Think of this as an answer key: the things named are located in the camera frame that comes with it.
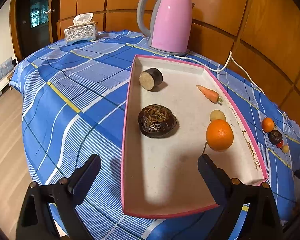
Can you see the large dark brown root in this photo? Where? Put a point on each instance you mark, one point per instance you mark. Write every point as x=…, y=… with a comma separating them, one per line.
x=275, y=137

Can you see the silver patterned tissue box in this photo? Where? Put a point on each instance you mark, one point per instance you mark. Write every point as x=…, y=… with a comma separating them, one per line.
x=81, y=33

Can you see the dark door with window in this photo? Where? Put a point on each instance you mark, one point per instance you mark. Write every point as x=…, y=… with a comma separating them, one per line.
x=37, y=17

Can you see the small tan round fruit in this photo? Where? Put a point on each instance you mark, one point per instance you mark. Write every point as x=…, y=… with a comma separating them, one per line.
x=217, y=115
x=285, y=149

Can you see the pink electric kettle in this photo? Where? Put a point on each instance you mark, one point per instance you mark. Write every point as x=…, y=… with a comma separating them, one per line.
x=170, y=22

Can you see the small dark brown root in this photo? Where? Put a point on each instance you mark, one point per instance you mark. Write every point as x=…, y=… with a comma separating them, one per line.
x=157, y=121

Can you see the dark round cut stem piece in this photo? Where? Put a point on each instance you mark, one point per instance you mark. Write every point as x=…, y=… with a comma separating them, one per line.
x=147, y=80

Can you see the pink-rimmed white tray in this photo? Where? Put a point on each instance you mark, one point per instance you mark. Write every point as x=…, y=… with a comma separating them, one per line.
x=170, y=155

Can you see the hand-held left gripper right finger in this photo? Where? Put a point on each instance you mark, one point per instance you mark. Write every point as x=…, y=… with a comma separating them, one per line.
x=212, y=180

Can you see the white sofa with blue cover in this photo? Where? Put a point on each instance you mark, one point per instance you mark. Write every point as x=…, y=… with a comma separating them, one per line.
x=0, y=75

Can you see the orange carrot piece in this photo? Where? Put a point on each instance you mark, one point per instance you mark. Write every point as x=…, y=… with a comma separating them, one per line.
x=208, y=93

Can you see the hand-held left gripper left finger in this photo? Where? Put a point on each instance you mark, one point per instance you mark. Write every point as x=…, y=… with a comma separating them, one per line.
x=83, y=180

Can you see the red cherry tomato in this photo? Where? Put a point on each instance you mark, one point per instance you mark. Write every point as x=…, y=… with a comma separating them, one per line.
x=280, y=144

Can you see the orange mandarin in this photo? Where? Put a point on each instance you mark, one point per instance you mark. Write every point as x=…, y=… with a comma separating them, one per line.
x=268, y=125
x=219, y=135

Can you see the blue plaid tablecloth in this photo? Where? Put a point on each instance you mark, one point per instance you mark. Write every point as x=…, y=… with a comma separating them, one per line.
x=77, y=80

